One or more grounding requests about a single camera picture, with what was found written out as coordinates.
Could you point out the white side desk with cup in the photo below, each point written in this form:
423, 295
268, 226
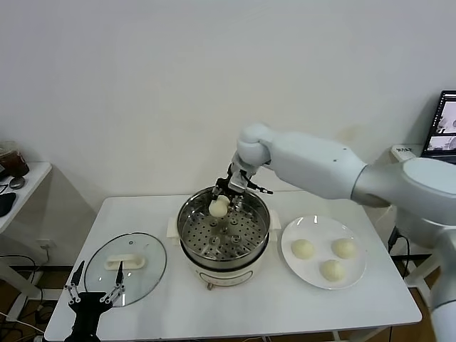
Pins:
35, 178

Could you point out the dark grey open laptop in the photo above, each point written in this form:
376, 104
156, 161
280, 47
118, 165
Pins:
445, 121

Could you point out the white side desk with label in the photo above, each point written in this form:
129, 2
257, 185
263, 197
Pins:
417, 281

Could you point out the white steamed baozi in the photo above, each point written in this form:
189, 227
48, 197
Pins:
303, 248
217, 209
344, 248
332, 270

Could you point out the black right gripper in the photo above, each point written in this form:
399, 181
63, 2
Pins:
228, 190

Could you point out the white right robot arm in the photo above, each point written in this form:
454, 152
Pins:
313, 160

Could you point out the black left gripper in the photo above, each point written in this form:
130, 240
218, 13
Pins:
87, 306

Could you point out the white electric cooker pot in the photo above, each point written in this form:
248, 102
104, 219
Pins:
228, 276

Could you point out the plastic iced coffee cup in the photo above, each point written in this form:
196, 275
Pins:
14, 162

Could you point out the small round grey object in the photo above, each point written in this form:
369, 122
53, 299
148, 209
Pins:
18, 183

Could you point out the white wall socket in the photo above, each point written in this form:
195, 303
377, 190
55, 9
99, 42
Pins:
45, 245

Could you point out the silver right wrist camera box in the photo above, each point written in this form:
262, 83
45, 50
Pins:
238, 183

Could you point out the white printed desk label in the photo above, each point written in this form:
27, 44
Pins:
403, 149

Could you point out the white round plate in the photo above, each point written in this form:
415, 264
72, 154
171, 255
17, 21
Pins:
313, 228

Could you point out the stainless steel steamer basket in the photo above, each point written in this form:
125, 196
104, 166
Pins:
249, 221

